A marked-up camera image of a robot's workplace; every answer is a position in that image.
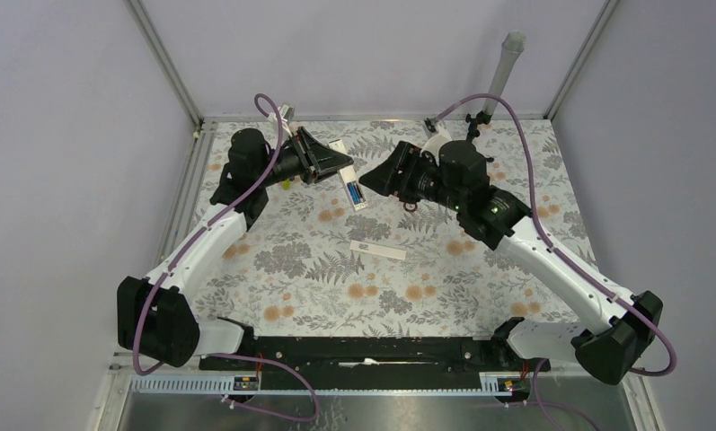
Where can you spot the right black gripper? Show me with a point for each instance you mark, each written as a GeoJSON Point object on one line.
{"type": "Point", "coordinates": [384, 179]}

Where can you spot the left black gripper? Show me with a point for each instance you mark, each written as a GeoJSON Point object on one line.
{"type": "Point", "coordinates": [315, 158]}

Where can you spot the white remote control body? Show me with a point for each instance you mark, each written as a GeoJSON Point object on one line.
{"type": "Point", "coordinates": [347, 174]}

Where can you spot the black battery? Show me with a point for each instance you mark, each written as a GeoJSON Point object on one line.
{"type": "Point", "coordinates": [359, 194]}

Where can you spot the blue battery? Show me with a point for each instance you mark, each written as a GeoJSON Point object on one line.
{"type": "Point", "coordinates": [352, 194]}

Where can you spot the white remote battery cover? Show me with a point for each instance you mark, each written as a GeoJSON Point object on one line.
{"type": "Point", "coordinates": [378, 250]}

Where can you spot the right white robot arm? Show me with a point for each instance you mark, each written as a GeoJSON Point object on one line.
{"type": "Point", "coordinates": [614, 325]}

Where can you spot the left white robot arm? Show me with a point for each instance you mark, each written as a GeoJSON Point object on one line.
{"type": "Point", "coordinates": [154, 317]}

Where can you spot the floral patterned table mat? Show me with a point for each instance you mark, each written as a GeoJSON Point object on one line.
{"type": "Point", "coordinates": [294, 274]}

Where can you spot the black mini tripod stand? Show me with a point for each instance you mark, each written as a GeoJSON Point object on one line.
{"type": "Point", "coordinates": [473, 131]}

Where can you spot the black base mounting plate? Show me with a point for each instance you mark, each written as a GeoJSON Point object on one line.
{"type": "Point", "coordinates": [375, 362]}

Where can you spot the grey tube on tripod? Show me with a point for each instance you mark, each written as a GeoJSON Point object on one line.
{"type": "Point", "coordinates": [511, 49]}

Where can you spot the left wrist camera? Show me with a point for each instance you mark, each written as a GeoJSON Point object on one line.
{"type": "Point", "coordinates": [286, 112]}

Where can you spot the slotted cable duct rail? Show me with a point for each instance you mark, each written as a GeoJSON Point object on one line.
{"type": "Point", "coordinates": [248, 384]}

